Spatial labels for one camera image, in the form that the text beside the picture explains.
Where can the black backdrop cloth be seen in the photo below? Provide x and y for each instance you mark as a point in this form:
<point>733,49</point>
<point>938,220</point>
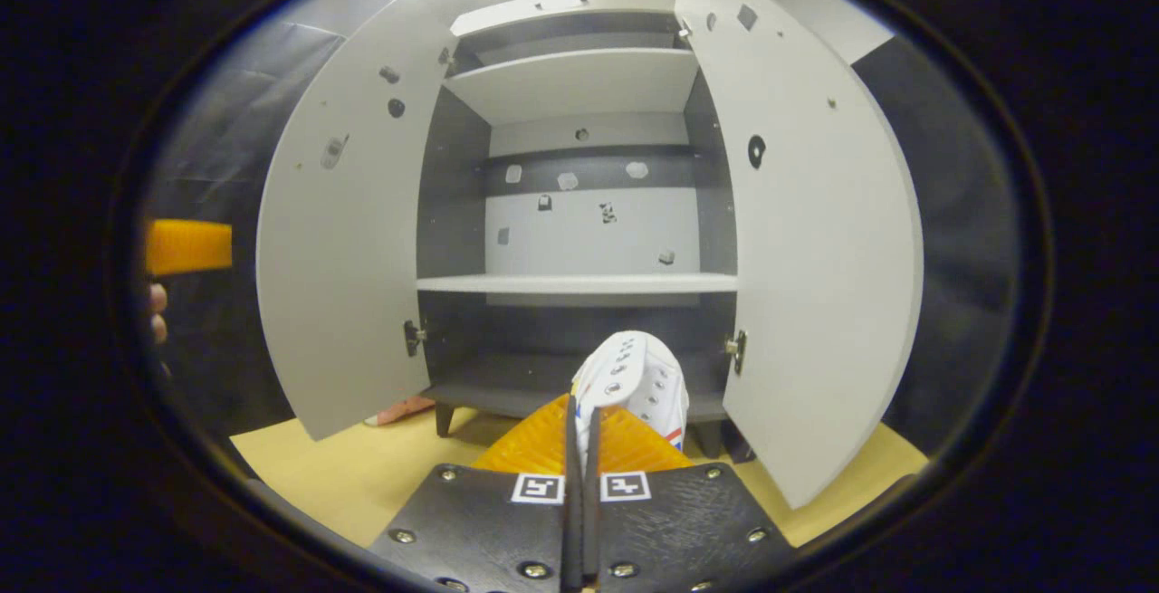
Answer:
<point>969,231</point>

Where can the watermelon slice toy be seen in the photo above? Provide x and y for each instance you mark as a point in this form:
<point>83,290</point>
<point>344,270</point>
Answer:
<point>403,410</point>

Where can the white cabinet door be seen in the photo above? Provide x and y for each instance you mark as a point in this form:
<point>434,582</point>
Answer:
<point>815,303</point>
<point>344,285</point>

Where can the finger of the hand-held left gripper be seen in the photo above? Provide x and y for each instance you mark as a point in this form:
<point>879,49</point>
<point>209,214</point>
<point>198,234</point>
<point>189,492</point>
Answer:
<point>190,247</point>

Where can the white shoe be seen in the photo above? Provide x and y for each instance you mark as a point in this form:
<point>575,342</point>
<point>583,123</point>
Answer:
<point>643,376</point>

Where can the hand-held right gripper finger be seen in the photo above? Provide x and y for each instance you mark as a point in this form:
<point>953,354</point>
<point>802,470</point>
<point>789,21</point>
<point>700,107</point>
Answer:
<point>590,521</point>
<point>570,521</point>

